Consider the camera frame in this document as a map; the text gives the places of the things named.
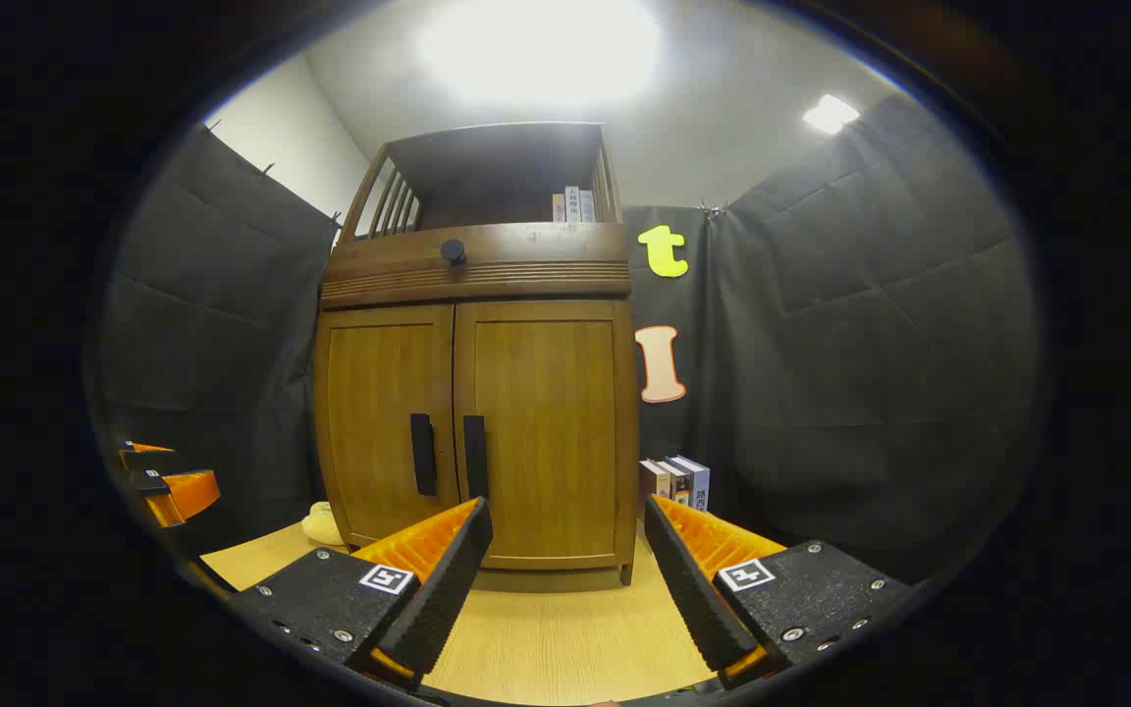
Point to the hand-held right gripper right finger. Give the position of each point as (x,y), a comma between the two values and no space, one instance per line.
(688,589)

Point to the white book with blue edge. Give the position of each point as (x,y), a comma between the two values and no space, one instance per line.
(698,483)

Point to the black backdrop cloth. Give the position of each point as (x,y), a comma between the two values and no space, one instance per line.
(870,344)

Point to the brown-spined book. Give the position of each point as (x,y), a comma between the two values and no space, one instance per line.
(652,481)

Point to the black round knob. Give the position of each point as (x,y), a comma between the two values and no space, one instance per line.
(454,251)

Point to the grey book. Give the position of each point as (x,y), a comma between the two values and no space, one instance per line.
(587,206)

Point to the wooden double-door shoe cabinet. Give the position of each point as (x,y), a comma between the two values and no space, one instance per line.
(487,265)

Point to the small ceiling light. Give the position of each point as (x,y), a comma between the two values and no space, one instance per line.
(831,114)

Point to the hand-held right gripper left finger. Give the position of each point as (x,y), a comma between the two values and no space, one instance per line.
(448,589)

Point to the large ceiling light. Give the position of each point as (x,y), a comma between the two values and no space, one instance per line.
(541,49)

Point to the black-spined book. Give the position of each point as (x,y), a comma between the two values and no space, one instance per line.
(678,483)

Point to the wooden shoe cabinet door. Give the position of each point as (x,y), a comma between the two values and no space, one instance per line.
(374,422)
(546,422)

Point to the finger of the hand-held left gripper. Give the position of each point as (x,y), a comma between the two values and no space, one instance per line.
(188,494)
(148,457)

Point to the pale yellow round object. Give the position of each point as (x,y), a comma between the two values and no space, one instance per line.
(322,525)

